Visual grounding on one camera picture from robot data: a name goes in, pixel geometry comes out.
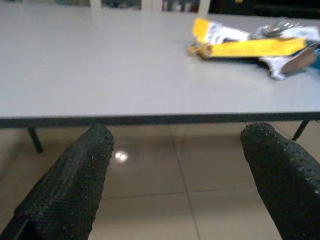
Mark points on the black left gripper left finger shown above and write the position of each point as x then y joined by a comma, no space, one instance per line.
67,190

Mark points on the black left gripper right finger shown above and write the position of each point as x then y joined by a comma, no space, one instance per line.
285,180

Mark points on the yellow white packaging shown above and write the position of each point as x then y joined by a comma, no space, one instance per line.
250,47

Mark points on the black table leg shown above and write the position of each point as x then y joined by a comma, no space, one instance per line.
301,130
36,140

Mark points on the white crumpled paper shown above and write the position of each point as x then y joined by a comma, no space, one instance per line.
273,66

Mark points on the brown torn cardboard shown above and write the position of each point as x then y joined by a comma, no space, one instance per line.
298,61

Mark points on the blue plastic wrapper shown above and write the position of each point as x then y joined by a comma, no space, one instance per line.
317,58

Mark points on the clear plastic bottle blue label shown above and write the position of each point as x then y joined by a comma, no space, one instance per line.
300,31

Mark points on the gold brown crumpled wrapper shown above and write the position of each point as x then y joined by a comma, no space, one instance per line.
198,49

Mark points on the white shelf with items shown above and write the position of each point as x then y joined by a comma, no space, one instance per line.
150,5

